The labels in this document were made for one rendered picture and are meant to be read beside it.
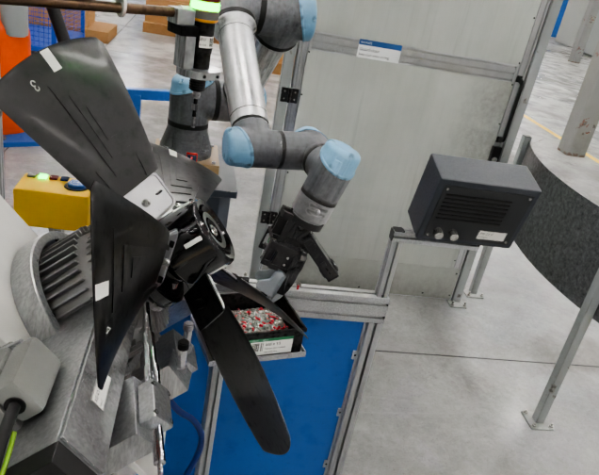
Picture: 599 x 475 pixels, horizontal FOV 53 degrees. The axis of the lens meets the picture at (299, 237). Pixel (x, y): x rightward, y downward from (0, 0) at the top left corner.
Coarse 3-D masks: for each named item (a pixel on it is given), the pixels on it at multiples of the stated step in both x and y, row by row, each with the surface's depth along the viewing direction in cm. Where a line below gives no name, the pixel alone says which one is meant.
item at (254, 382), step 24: (216, 336) 96; (240, 336) 89; (216, 360) 98; (240, 360) 92; (240, 384) 94; (264, 384) 85; (240, 408) 98; (264, 408) 89; (264, 432) 93; (288, 432) 80
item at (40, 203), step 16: (48, 176) 140; (16, 192) 132; (32, 192) 132; (48, 192) 133; (64, 192) 134; (80, 192) 136; (16, 208) 134; (32, 208) 134; (48, 208) 135; (64, 208) 135; (80, 208) 135; (32, 224) 136; (48, 224) 136; (64, 224) 137; (80, 224) 137
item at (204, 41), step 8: (200, 24) 90; (208, 24) 90; (200, 32) 90; (208, 32) 91; (200, 40) 91; (208, 40) 91; (200, 48) 91; (208, 48) 92; (200, 56) 92; (208, 56) 93; (200, 64) 93; (208, 64) 94; (192, 80) 94; (200, 80) 94; (192, 88) 95; (200, 88) 95
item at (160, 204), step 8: (152, 176) 95; (144, 184) 94; (152, 184) 95; (160, 184) 96; (128, 192) 92; (136, 192) 93; (144, 192) 94; (152, 192) 95; (168, 192) 96; (136, 200) 93; (152, 200) 95; (160, 200) 96; (168, 200) 96; (144, 208) 94; (152, 208) 95; (160, 208) 96; (168, 208) 96; (160, 216) 95
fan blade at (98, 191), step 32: (96, 192) 64; (96, 224) 63; (128, 224) 70; (160, 224) 81; (96, 256) 63; (128, 256) 70; (160, 256) 83; (128, 288) 72; (96, 320) 63; (128, 320) 76; (96, 352) 64
